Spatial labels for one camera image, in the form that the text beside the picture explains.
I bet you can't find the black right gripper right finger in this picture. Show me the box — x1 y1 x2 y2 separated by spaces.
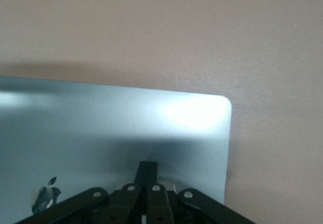
146 161 256 224

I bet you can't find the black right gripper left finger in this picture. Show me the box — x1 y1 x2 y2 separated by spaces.
15 160 148 224

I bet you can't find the grey aluminium laptop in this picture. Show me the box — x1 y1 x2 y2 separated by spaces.
0 75 232 224

